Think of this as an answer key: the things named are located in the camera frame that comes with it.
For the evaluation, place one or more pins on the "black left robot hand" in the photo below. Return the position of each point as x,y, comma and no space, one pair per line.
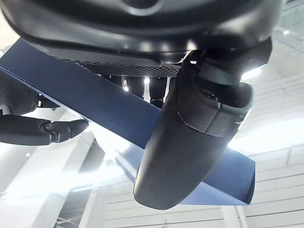
180,154

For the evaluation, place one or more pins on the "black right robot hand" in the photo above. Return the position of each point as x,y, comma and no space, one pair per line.
21,128

